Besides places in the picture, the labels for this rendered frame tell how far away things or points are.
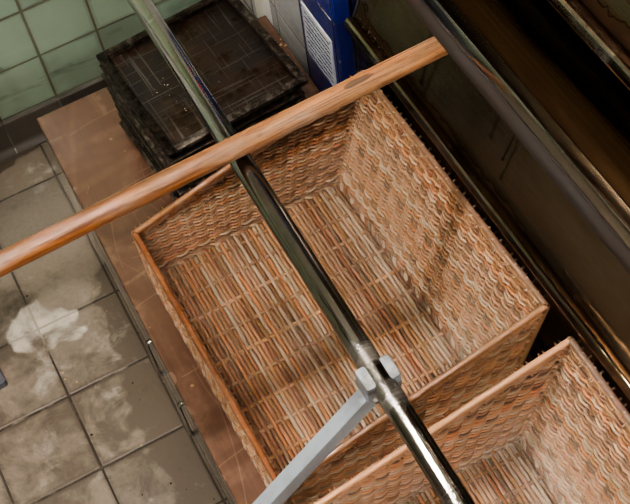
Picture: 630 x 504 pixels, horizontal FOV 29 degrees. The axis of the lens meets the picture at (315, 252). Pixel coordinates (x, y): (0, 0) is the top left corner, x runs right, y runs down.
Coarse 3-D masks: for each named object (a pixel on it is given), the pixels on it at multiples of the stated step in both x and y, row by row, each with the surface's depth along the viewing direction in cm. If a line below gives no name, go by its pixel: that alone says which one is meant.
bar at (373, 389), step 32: (128, 0) 176; (160, 32) 171; (192, 64) 168; (192, 96) 164; (224, 128) 160; (256, 192) 154; (288, 224) 151; (288, 256) 150; (320, 288) 146; (352, 320) 143; (352, 352) 141; (384, 384) 138; (352, 416) 143; (416, 416) 136; (320, 448) 146; (416, 448) 134; (288, 480) 149; (448, 480) 131
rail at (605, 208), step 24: (432, 0) 133; (456, 24) 131; (480, 48) 128; (504, 72) 126; (504, 96) 126; (528, 96) 125; (528, 120) 124; (552, 120) 123; (552, 144) 121; (576, 168) 119; (600, 192) 117; (624, 216) 115; (624, 240) 116
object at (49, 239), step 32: (384, 64) 159; (416, 64) 160; (320, 96) 157; (352, 96) 158; (256, 128) 156; (288, 128) 156; (192, 160) 154; (224, 160) 155; (128, 192) 152; (160, 192) 153; (64, 224) 151; (96, 224) 151; (0, 256) 149; (32, 256) 150
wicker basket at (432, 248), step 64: (320, 128) 212; (384, 128) 205; (192, 192) 207; (320, 192) 225; (384, 192) 211; (448, 192) 193; (192, 256) 220; (256, 256) 219; (320, 256) 218; (384, 256) 217; (448, 256) 199; (192, 320) 213; (256, 320) 212; (384, 320) 210; (448, 320) 205; (512, 320) 187; (256, 384) 205; (448, 384) 181; (256, 448) 183; (384, 448) 188
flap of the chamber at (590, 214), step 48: (480, 0) 136; (528, 0) 137; (528, 48) 132; (576, 48) 133; (576, 96) 128; (624, 96) 129; (528, 144) 125; (576, 144) 124; (624, 144) 124; (576, 192) 120; (624, 192) 120
